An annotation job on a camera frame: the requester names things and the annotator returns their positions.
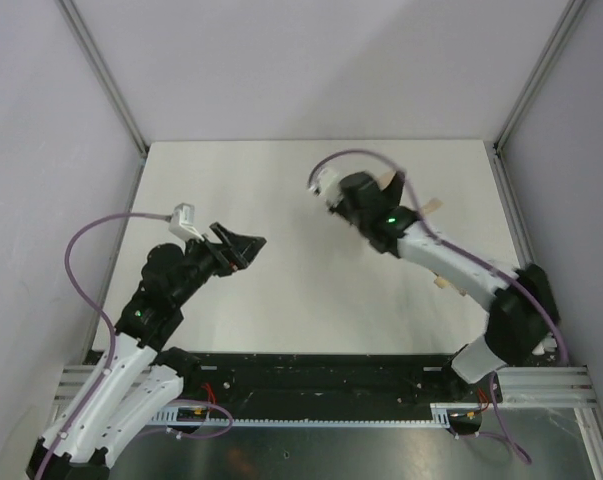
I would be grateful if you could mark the right aluminium frame post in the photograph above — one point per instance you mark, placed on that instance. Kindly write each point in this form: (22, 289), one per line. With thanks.
(560, 35)

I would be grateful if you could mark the front aluminium frame rail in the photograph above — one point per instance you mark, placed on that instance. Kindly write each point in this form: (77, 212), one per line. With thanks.
(560, 387)

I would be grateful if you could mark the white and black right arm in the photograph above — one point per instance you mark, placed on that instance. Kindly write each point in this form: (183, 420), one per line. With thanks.
(519, 302)

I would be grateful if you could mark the left aluminium frame post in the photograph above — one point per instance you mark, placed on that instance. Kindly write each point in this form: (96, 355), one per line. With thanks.
(95, 59)

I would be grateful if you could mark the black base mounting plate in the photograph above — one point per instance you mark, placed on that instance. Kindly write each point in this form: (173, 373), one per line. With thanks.
(326, 388)

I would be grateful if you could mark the aluminium frame post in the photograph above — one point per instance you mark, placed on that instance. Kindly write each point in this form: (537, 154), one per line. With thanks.
(560, 35)
(95, 59)

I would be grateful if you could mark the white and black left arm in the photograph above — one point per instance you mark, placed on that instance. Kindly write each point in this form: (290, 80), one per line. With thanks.
(138, 375)

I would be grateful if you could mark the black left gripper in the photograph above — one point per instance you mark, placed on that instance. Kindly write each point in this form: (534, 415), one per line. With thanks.
(221, 248)

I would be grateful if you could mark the beige and black folding umbrella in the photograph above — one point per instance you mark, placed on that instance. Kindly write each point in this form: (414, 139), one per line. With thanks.
(428, 208)

